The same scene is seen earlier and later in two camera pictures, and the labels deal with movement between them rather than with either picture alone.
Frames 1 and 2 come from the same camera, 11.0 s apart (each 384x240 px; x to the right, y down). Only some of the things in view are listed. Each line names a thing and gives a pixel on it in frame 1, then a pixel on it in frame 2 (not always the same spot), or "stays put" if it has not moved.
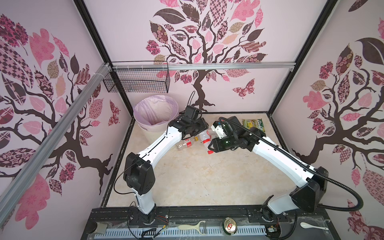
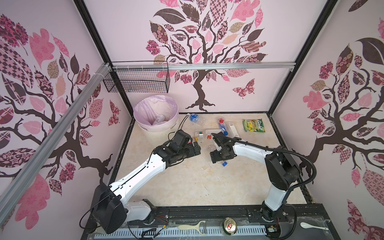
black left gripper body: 197,126 -> 187,152
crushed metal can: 229,226 stays put
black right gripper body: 224,143 -> 218,155
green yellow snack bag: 254,123 stays put
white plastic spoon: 306,225 stays put
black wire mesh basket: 140,77 stays put
